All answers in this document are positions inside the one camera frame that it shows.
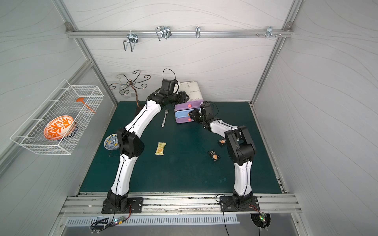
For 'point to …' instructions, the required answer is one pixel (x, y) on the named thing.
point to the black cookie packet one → (221, 142)
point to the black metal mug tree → (132, 82)
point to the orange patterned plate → (59, 128)
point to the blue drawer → (183, 113)
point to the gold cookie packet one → (160, 148)
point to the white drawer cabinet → (192, 88)
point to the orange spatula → (81, 99)
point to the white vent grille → (124, 220)
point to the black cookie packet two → (214, 156)
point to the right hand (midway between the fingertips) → (190, 112)
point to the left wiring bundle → (98, 229)
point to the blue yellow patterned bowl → (111, 142)
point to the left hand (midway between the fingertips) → (187, 97)
